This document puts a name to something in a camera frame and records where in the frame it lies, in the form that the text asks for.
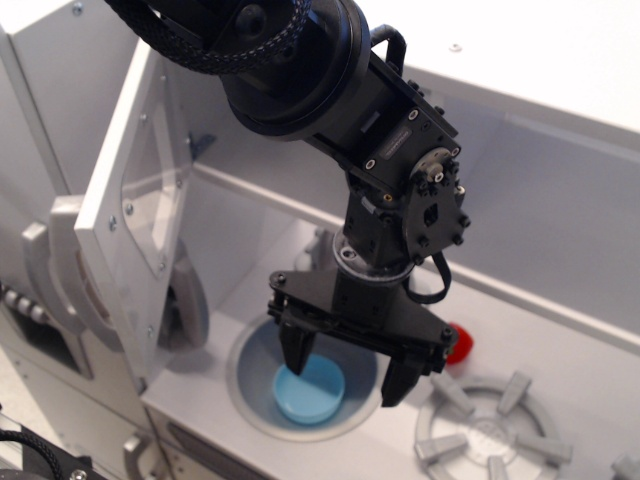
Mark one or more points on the grey toy stove burner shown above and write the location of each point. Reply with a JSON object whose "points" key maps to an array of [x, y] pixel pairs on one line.
{"points": [[487, 428]]}

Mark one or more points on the red toy strawberry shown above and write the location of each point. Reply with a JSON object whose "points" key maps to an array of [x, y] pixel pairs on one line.
{"points": [[462, 349]]}

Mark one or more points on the blue plastic bowl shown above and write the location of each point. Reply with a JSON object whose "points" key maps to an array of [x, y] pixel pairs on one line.
{"points": [[312, 397]]}

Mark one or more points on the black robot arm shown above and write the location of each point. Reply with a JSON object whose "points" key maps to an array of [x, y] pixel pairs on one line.
{"points": [[315, 71]]}

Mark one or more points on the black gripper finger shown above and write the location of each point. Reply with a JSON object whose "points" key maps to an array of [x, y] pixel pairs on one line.
{"points": [[399, 381], [297, 345]]}

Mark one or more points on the grey toy faucet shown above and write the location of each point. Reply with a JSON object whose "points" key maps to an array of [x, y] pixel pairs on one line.
{"points": [[319, 253]]}

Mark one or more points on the grey toy telephone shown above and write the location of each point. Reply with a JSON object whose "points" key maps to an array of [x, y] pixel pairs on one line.
{"points": [[185, 319]]}

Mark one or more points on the white microwave door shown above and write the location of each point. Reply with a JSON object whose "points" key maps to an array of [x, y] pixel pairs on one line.
{"points": [[130, 220]]}

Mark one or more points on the round grey sink basin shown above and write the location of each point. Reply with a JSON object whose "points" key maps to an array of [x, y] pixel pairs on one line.
{"points": [[254, 359]]}

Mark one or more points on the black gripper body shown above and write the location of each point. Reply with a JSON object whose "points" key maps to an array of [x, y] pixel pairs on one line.
{"points": [[378, 317]]}

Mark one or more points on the grey lower door handle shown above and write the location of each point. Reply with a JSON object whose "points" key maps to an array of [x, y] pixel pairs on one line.
{"points": [[134, 449]]}

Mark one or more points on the grey fridge door handle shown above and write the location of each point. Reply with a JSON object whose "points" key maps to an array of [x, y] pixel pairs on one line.
{"points": [[59, 274]]}

